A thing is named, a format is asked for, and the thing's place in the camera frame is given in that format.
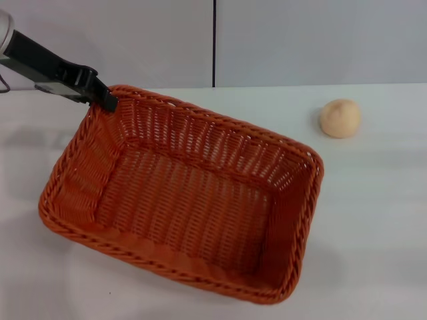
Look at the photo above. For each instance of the orange woven rectangular basket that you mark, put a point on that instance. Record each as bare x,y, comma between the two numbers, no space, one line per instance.
187,206

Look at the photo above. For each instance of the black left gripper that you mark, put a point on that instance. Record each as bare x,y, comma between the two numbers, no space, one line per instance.
43,71

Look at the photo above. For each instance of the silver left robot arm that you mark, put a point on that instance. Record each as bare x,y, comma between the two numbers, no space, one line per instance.
4,30

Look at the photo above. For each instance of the round beige bread bun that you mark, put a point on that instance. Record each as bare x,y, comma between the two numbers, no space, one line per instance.
340,117

